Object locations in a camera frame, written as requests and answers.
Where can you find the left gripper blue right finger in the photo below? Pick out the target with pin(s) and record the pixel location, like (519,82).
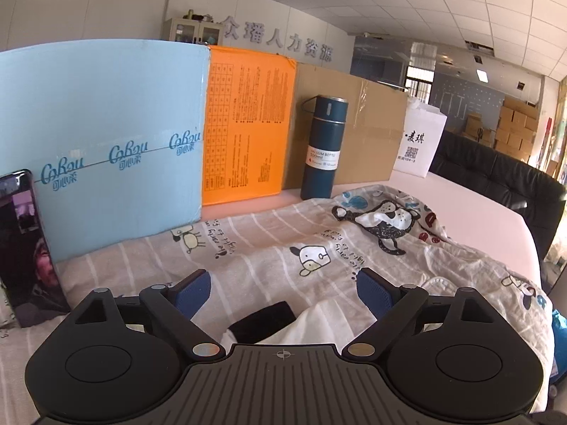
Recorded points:
(395,309)

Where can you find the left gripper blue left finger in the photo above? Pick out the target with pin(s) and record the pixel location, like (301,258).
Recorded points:
(171,309)

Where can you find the white shirt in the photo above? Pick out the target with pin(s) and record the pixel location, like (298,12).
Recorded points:
(329,321)

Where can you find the cartoon print grey bedsheet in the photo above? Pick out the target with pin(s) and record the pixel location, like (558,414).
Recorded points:
(481,351)

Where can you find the black smartphone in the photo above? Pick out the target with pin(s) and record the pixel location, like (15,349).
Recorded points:
(28,276)

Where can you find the brown cardboard box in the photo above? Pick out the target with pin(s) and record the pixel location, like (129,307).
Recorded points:
(375,123)

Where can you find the dark blue vacuum bottle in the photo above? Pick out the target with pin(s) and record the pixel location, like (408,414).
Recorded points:
(325,139)

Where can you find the black leather sofa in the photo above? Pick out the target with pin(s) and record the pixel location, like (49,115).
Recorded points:
(529,192)

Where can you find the large light blue box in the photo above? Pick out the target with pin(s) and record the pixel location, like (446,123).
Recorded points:
(112,131)

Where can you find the white paper shopping bag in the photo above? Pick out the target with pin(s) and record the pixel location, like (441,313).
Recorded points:
(424,126)

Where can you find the stack of cardboard boxes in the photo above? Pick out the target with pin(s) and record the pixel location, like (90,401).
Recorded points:
(514,134)

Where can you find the orange cardboard box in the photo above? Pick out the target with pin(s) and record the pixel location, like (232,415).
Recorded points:
(249,106)

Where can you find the glass door wall cabinet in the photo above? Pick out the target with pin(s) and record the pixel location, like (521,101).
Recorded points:
(192,31)

